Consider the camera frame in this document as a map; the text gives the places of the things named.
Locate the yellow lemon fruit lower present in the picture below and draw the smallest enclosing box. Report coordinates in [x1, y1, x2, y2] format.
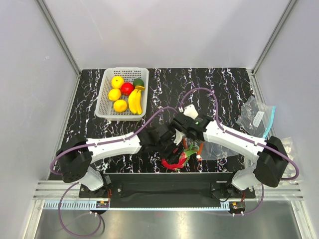
[108, 88, 122, 102]

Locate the clear bag of round items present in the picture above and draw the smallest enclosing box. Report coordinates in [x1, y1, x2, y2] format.
[282, 137, 298, 178]

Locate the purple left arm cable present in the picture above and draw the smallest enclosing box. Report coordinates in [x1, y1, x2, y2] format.
[49, 106, 179, 176]

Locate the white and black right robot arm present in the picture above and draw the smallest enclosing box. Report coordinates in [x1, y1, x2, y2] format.
[171, 113, 288, 198]

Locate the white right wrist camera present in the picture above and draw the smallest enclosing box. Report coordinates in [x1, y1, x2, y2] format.
[178, 104, 198, 120]

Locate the purple floor cable loop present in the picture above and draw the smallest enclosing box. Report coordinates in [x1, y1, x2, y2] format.
[57, 181, 104, 237]

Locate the clear bag with orange zipper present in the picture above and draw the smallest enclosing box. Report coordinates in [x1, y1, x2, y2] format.
[183, 138, 239, 161]

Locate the yellow orange fruit top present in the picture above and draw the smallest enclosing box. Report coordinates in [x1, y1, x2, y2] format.
[111, 76, 125, 89]

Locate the clear bag with blue zipper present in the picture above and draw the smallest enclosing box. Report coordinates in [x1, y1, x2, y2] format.
[236, 96, 276, 138]

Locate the black marble pattern mat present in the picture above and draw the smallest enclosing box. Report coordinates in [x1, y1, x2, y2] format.
[62, 68, 256, 174]

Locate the white slotted cable duct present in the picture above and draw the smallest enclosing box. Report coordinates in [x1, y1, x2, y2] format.
[43, 200, 110, 211]

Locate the small yellow fruit middle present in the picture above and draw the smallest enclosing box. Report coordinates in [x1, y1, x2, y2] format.
[113, 99, 128, 113]

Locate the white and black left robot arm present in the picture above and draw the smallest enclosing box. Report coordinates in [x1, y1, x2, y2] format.
[57, 124, 184, 197]

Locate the pink dragon fruit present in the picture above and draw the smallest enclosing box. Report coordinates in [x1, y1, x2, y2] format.
[161, 143, 199, 171]

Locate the yellow banana bunch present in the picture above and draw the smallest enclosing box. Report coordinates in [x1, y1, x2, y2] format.
[128, 86, 145, 115]

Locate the red apple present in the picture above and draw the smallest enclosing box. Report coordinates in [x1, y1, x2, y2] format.
[121, 82, 134, 96]

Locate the green avocado fruit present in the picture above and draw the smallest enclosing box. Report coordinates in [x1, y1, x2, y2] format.
[133, 78, 145, 87]

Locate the white plastic perforated basket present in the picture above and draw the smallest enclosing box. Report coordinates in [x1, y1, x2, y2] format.
[95, 67, 149, 121]

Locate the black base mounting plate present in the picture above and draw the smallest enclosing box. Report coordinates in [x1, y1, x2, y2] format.
[79, 172, 255, 210]

